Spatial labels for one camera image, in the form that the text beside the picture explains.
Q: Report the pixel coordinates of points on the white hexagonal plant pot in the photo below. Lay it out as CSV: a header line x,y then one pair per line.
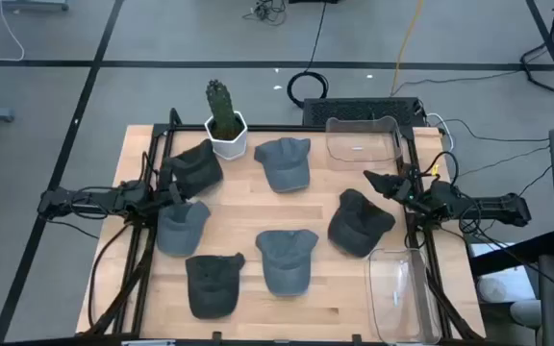
x,y
231,146

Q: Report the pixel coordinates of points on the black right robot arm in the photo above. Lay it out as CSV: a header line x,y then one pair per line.
x,y
493,206

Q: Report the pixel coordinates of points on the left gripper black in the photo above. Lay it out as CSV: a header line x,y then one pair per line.
x,y
159,197

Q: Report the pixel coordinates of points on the green cactus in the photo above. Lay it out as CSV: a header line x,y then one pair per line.
x,y
221,108

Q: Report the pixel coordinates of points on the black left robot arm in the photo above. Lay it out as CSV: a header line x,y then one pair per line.
x,y
89,199

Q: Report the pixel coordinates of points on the grey baseball cap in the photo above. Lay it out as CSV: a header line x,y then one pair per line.
x,y
181,233
284,165
286,264

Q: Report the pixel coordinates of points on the black aluminium table frame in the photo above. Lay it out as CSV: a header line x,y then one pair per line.
x,y
282,128

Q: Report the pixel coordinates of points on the clear plastic bin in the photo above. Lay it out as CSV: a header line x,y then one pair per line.
x,y
361,151
397,298

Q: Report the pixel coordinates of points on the black computer case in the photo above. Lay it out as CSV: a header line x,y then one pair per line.
x,y
363,110

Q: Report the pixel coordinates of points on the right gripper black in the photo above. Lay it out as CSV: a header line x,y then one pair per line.
x,y
408,193

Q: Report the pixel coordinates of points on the black baseball cap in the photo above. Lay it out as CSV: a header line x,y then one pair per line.
x,y
356,226
212,288
200,168

